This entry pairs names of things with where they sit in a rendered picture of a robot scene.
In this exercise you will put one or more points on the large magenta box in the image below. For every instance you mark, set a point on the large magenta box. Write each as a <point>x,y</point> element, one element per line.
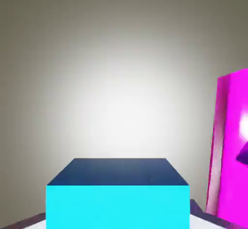
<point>232,184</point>

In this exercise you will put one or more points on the small cyan cube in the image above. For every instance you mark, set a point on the small cyan cube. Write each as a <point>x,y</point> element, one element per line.
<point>117,205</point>

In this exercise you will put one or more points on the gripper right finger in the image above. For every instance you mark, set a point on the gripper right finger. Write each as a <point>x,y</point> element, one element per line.
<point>197,220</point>

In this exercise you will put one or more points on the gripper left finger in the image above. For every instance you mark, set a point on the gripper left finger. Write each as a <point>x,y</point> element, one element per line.
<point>36,222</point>

